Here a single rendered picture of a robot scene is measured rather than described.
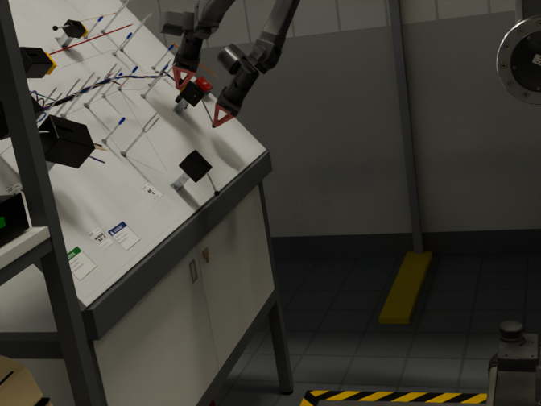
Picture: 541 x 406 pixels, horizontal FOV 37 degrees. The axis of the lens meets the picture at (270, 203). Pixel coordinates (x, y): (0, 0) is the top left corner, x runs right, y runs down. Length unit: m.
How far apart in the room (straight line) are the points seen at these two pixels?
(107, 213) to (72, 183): 0.10
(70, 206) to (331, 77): 2.25
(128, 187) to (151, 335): 0.35
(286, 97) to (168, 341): 2.13
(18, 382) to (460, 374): 1.77
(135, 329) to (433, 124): 2.25
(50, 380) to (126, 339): 0.18
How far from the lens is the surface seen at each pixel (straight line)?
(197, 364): 2.08
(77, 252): 1.62
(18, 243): 1.34
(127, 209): 1.82
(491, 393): 2.30
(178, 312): 1.97
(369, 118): 3.76
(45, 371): 1.67
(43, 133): 1.63
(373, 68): 3.72
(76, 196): 1.74
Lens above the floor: 1.42
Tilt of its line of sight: 16 degrees down
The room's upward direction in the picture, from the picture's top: 9 degrees counter-clockwise
